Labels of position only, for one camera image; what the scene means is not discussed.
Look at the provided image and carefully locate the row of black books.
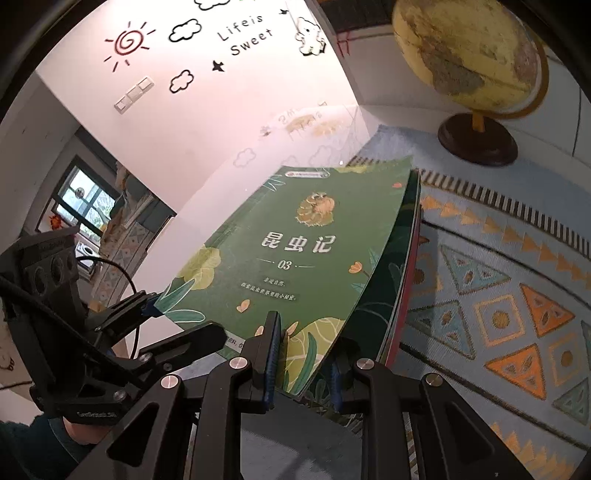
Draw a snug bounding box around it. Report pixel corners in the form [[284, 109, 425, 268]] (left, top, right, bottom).
[[318, 0, 398, 33]]

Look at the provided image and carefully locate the grey blue furniture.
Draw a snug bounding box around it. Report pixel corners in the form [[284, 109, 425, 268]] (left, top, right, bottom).
[[99, 185, 178, 296]]

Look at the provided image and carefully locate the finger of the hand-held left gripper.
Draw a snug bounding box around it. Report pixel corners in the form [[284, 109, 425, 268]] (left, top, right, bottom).
[[139, 324, 227, 384], [96, 296, 162, 341]]

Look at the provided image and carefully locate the green insect book with cabbage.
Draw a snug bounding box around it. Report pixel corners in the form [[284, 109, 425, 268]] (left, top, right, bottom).
[[154, 156, 415, 398]]

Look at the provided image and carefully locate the yellow globe with wooden base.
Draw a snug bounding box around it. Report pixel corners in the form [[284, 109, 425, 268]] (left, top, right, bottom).
[[392, 0, 550, 168]]

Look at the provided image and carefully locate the group of wall decals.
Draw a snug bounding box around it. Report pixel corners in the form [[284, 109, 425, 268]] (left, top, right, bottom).
[[104, 0, 328, 95]]

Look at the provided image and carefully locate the dark framed window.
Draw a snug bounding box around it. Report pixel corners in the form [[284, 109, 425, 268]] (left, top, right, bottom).
[[46, 157, 121, 241]]

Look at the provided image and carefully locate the white light switch panel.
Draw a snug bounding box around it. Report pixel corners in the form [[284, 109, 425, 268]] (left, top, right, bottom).
[[114, 76, 154, 114]]

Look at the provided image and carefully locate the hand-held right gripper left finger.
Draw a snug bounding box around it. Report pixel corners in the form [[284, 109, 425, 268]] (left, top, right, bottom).
[[68, 312, 283, 480]]

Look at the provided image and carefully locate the thin black cable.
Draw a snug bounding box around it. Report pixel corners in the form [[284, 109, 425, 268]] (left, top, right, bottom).
[[76, 258, 141, 358]]

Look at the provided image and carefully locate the patterned blue grey mat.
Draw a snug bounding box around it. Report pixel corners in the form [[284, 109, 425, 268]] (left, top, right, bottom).
[[332, 122, 591, 480]]

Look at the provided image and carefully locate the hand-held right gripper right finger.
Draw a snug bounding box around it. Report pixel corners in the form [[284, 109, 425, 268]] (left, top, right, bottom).
[[329, 340, 537, 480]]

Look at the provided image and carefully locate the person's left forearm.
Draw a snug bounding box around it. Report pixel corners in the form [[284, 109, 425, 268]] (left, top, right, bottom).
[[0, 415, 116, 480]]

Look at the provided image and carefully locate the stack of thin books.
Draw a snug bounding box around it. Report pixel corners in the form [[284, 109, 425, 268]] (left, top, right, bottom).
[[300, 168, 423, 409]]

